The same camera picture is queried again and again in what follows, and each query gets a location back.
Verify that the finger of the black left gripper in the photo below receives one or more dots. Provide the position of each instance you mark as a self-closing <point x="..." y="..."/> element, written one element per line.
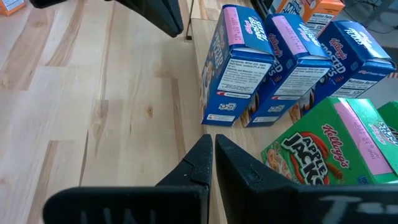
<point x="149" y="14"/>

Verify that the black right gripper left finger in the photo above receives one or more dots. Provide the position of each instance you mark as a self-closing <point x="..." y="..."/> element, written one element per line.
<point x="140" y="205"/>

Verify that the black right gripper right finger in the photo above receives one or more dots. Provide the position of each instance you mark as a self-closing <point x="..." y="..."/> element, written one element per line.
<point x="280" y="205"/>

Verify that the green Apple Jacks cereal box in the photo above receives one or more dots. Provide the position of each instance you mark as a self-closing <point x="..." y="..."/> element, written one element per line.
<point x="326" y="149"/>
<point x="390" y="118"/>

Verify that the blue Frosted Flakes cereal box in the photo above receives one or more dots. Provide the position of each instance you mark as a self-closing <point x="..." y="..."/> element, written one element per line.
<point x="298" y="62"/>
<point x="351" y="56"/>
<point x="236" y="77"/>

